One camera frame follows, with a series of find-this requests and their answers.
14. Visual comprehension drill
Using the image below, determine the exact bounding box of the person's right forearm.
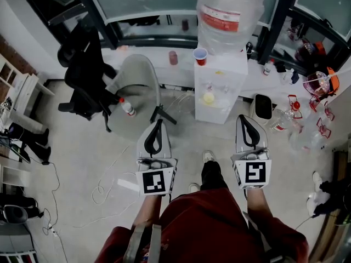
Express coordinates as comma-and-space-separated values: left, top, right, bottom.
245, 187, 276, 226

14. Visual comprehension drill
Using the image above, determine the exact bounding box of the grey shell chair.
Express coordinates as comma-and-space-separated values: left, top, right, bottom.
105, 54, 178, 142

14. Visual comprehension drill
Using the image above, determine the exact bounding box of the white water dispenser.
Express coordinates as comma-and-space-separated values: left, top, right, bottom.
194, 49, 249, 125

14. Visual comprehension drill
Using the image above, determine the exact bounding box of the person's red shirt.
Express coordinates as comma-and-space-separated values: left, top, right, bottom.
94, 187, 310, 263

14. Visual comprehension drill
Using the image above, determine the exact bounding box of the black office chair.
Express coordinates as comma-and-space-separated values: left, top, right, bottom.
56, 22, 119, 133

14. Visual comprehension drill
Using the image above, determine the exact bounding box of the white floor cable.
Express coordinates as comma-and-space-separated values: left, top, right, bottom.
72, 145, 141, 229

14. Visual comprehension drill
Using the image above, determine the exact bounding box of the large clear water jug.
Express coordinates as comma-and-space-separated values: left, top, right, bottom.
195, 0, 265, 56

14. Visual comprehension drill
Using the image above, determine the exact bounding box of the person's left forearm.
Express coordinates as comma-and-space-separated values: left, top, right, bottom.
132, 193, 163, 231

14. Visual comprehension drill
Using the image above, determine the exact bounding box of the orange and black bag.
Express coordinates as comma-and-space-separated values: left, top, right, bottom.
325, 66, 341, 96

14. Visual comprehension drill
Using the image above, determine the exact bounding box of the empty clear water jug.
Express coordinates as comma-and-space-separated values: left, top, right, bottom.
269, 107, 302, 134
287, 113, 336, 153

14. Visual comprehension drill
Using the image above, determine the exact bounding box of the black window frame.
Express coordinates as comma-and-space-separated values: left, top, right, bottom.
19, 0, 351, 78

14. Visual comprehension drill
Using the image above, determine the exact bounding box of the black floor cable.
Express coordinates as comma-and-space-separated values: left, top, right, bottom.
40, 161, 69, 263

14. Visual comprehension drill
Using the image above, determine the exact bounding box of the person's black trouser leg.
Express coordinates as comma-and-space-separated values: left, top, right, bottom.
200, 160, 229, 191

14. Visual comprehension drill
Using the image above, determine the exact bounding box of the white bottle with red cap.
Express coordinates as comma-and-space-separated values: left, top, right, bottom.
118, 97, 137, 117
263, 59, 275, 76

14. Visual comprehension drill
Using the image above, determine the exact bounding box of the white waste bin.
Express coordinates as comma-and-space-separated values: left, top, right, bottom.
249, 93, 274, 125

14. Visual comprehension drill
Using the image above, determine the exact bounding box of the grey harness strap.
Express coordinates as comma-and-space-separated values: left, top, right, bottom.
122, 223, 162, 263
242, 211, 285, 263

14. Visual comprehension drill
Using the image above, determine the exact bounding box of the grey drawer cabinet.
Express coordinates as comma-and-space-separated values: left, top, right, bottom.
0, 223, 38, 263

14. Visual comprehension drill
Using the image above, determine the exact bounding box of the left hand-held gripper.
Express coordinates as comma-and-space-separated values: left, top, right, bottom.
135, 118, 178, 196

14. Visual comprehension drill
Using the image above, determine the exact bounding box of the small clear spray bottle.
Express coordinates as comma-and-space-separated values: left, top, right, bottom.
281, 68, 295, 85

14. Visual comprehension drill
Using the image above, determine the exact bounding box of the dark cluttered desk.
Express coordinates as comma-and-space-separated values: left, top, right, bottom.
0, 131, 31, 164

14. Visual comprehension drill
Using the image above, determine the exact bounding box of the red plastic cup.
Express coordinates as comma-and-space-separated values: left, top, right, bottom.
193, 47, 208, 66

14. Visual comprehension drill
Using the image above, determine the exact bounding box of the white open shelf unit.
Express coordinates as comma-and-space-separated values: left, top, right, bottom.
0, 53, 55, 122

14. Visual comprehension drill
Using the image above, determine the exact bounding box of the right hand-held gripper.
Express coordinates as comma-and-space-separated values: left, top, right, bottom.
231, 115, 272, 190

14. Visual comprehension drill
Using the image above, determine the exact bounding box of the brown wooden door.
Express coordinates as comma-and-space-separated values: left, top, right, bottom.
309, 144, 351, 263

